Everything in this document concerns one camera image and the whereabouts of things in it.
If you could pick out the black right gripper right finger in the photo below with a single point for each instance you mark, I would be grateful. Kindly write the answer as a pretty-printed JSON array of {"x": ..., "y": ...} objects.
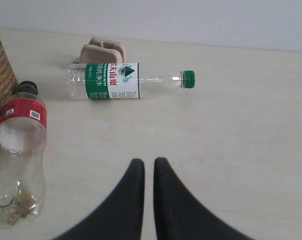
[{"x": 178, "y": 215}]

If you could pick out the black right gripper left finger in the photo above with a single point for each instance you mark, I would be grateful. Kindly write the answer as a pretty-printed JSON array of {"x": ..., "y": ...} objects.
[{"x": 120, "y": 215}]

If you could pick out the red label soda bottle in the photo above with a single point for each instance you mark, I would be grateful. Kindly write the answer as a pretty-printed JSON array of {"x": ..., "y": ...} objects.
[{"x": 23, "y": 136}]

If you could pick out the green label water bottle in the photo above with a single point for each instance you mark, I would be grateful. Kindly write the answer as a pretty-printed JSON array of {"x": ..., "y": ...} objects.
[{"x": 113, "y": 81}]

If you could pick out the brown paper cup carrier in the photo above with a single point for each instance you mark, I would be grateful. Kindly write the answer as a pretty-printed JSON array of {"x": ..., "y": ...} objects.
[{"x": 101, "y": 51}]

